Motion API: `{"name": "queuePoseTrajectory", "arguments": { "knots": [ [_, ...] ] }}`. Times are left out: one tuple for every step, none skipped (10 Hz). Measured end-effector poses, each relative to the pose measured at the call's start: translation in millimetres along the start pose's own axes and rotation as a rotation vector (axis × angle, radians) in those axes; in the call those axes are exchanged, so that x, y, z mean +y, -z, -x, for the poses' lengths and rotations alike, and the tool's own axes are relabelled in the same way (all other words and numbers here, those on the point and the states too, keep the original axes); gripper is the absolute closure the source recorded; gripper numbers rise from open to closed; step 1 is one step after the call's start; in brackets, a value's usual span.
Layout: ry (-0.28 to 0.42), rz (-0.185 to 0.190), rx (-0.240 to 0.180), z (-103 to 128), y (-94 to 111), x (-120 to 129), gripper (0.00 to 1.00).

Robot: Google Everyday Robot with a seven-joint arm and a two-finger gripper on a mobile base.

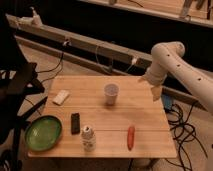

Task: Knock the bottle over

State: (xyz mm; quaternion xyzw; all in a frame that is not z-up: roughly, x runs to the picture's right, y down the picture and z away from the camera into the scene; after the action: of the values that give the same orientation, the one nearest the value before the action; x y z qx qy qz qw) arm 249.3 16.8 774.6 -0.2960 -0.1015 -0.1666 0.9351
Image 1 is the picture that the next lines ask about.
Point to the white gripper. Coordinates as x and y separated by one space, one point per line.
156 78

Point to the small white bottle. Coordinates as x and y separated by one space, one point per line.
88 138

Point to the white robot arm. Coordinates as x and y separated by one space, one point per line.
167 58

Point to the blue box on floor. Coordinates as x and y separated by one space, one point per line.
167 102

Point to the white paper cup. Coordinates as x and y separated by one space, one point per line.
111 92

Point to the orange carrot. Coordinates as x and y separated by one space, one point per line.
130 137

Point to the wooden table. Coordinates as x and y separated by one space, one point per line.
134 107

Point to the black rectangular remote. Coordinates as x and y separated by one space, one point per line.
75 123

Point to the white sponge block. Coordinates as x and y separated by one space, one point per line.
61 97

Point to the green plate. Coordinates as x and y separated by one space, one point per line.
43 133

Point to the black tripod stand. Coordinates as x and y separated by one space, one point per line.
18 79

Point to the long metal rail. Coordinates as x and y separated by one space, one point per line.
81 42

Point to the white device on rail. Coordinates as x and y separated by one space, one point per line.
33 20

